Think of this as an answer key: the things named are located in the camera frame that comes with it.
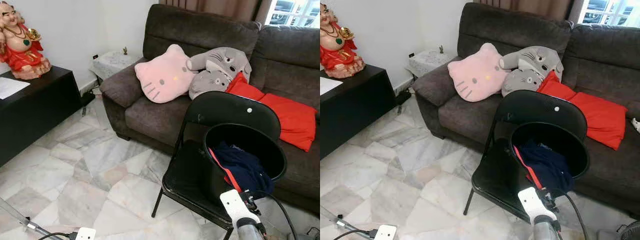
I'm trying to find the dark shirt red collar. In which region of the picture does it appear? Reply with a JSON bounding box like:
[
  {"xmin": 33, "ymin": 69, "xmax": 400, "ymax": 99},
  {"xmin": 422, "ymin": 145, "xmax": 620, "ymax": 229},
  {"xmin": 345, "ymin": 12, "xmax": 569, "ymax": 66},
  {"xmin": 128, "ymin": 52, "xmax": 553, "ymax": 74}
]
[
  {"xmin": 207, "ymin": 141, "xmax": 275, "ymax": 199},
  {"xmin": 512, "ymin": 139, "xmax": 575, "ymax": 196}
]

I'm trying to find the black round bucket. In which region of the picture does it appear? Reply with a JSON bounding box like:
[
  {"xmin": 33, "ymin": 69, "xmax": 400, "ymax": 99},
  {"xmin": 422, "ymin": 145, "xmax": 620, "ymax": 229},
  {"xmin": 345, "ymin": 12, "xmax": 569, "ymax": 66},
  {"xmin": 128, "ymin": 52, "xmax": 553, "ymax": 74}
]
[
  {"xmin": 508, "ymin": 121, "xmax": 591, "ymax": 199},
  {"xmin": 202, "ymin": 122, "xmax": 289, "ymax": 201}
]

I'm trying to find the red cushion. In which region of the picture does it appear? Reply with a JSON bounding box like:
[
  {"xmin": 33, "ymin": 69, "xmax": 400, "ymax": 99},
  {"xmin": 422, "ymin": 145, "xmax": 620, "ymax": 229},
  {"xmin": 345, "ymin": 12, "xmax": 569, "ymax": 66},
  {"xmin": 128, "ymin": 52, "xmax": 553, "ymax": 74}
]
[
  {"xmin": 224, "ymin": 72, "xmax": 320, "ymax": 153},
  {"xmin": 537, "ymin": 69, "xmax": 629, "ymax": 151}
]

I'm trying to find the silver metal clothes rack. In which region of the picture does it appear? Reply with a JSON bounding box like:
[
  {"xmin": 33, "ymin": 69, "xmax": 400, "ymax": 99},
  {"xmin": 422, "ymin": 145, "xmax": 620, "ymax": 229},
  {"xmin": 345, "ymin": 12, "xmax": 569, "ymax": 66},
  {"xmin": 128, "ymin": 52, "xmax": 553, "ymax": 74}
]
[
  {"xmin": 0, "ymin": 197, "xmax": 51, "ymax": 239},
  {"xmin": 320, "ymin": 204, "xmax": 351, "ymax": 234}
]

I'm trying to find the black folding chair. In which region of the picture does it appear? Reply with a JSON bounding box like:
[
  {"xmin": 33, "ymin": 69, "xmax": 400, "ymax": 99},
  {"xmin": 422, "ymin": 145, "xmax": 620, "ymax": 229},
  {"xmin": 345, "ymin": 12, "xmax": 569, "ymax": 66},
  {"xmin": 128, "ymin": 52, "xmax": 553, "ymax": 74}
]
[
  {"xmin": 151, "ymin": 90, "xmax": 284, "ymax": 240},
  {"xmin": 462, "ymin": 89, "xmax": 591, "ymax": 226}
]

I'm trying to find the brown fabric sofa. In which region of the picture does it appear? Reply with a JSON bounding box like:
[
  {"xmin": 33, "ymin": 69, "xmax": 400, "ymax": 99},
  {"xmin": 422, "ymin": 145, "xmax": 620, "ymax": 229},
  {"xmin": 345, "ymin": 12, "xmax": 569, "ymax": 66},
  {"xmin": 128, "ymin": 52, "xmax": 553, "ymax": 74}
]
[
  {"xmin": 412, "ymin": 2, "xmax": 640, "ymax": 216},
  {"xmin": 98, "ymin": 3, "xmax": 320, "ymax": 216}
]

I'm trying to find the small grey Totoro cushion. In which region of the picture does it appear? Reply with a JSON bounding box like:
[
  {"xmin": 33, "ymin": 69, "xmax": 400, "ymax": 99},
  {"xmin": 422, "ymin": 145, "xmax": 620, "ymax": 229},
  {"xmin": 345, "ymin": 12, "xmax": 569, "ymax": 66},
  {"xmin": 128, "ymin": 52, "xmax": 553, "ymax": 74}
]
[
  {"xmin": 188, "ymin": 69, "xmax": 234, "ymax": 100},
  {"xmin": 501, "ymin": 68, "xmax": 546, "ymax": 99}
]

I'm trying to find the black television console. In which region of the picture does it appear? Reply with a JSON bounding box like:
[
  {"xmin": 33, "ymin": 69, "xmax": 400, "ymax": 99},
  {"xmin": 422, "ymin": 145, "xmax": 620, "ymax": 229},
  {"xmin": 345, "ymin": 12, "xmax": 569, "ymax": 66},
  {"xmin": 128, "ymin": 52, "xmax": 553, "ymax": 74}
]
[
  {"xmin": 320, "ymin": 63, "xmax": 399, "ymax": 161},
  {"xmin": 0, "ymin": 64, "xmax": 84, "ymax": 169}
]

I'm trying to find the white paper sheet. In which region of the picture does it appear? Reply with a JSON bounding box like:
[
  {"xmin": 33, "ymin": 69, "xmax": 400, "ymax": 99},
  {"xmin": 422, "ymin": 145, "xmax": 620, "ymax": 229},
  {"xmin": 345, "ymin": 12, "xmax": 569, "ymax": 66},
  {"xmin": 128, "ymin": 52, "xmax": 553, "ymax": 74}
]
[
  {"xmin": 0, "ymin": 76, "xmax": 32, "ymax": 100},
  {"xmin": 320, "ymin": 75, "xmax": 345, "ymax": 96}
]

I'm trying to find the large grey Totoro cushion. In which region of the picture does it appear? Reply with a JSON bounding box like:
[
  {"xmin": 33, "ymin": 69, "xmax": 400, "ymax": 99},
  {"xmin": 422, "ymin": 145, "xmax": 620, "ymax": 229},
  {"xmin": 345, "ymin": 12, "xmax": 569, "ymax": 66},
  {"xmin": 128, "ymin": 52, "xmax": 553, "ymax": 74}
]
[
  {"xmin": 498, "ymin": 44, "xmax": 565, "ymax": 84},
  {"xmin": 185, "ymin": 46, "xmax": 253, "ymax": 84}
]

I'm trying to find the pink cat face cushion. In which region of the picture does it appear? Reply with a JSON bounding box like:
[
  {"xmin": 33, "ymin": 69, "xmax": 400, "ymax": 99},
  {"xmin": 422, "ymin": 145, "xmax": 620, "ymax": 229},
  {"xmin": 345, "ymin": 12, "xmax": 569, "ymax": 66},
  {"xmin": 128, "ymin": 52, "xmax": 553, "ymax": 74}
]
[
  {"xmin": 133, "ymin": 43, "xmax": 199, "ymax": 105},
  {"xmin": 447, "ymin": 42, "xmax": 511, "ymax": 104}
]

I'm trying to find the red laughing Buddha statue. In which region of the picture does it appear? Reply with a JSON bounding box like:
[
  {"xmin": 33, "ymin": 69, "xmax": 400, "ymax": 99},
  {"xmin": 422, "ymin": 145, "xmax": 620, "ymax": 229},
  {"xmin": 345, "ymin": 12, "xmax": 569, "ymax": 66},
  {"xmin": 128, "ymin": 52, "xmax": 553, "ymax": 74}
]
[
  {"xmin": 320, "ymin": 2, "xmax": 366, "ymax": 80},
  {"xmin": 0, "ymin": 1, "xmax": 53, "ymax": 81}
]

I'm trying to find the lace covered side table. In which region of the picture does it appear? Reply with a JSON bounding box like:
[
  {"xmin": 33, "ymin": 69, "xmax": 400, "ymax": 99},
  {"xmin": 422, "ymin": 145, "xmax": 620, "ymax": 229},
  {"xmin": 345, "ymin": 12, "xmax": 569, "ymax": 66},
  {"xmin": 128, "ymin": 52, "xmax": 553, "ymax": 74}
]
[
  {"xmin": 403, "ymin": 48, "xmax": 459, "ymax": 81},
  {"xmin": 88, "ymin": 49, "xmax": 144, "ymax": 84}
]

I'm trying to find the brown curtain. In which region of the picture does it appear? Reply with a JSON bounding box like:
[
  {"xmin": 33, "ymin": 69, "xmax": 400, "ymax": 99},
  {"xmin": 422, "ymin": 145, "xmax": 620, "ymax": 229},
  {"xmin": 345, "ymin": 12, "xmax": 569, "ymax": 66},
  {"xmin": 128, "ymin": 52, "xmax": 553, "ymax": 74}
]
[
  {"xmin": 158, "ymin": 0, "xmax": 274, "ymax": 24},
  {"xmin": 472, "ymin": 0, "xmax": 586, "ymax": 22}
]

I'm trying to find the window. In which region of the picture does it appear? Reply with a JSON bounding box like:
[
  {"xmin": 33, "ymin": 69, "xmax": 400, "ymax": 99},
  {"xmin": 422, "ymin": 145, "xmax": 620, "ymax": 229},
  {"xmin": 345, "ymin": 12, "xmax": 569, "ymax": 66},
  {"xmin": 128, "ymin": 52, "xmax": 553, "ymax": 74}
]
[
  {"xmin": 264, "ymin": 0, "xmax": 320, "ymax": 29},
  {"xmin": 577, "ymin": 0, "xmax": 640, "ymax": 27}
]

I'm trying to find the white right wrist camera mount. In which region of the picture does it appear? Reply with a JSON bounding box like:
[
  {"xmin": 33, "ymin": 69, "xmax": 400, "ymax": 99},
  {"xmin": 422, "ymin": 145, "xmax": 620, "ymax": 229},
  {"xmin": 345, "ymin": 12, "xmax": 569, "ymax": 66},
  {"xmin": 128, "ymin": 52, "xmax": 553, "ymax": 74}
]
[
  {"xmin": 517, "ymin": 186, "xmax": 557, "ymax": 224},
  {"xmin": 219, "ymin": 188, "xmax": 262, "ymax": 226}
]

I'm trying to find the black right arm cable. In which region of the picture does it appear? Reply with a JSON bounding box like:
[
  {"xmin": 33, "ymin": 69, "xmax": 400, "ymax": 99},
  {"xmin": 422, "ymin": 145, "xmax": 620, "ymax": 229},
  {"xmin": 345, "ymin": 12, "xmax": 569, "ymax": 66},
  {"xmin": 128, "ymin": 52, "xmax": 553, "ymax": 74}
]
[
  {"xmin": 554, "ymin": 192, "xmax": 591, "ymax": 240},
  {"xmin": 252, "ymin": 189, "xmax": 299, "ymax": 240}
]

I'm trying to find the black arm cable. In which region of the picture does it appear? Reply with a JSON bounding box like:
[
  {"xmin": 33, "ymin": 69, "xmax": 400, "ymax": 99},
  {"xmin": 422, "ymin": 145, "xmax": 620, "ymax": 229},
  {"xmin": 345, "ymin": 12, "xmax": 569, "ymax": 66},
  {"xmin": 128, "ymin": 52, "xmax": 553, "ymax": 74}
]
[
  {"xmin": 252, "ymin": 189, "xmax": 299, "ymax": 240},
  {"xmin": 554, "ymin": 192, "xmax": 591, "ymax": 240},
  {"xmin": 37, "ymin": 229, "xmax": 81, "ymax": 240},
  {"xmin": 332, "ymin": 227, "xmax": 379, "ymax": 240}
]

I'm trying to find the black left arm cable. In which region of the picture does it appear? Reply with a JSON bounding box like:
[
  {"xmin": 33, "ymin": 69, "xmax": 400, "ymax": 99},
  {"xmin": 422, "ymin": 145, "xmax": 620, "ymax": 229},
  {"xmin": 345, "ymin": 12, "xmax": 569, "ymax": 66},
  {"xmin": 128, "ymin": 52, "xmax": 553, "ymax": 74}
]
[
  {"xmin": 332, "ymin": 227, "xmax": 379, "ymax": 240},
  {"xmin": 37, "ymin": 229, "xmax": 81, "ymax": 240}
]

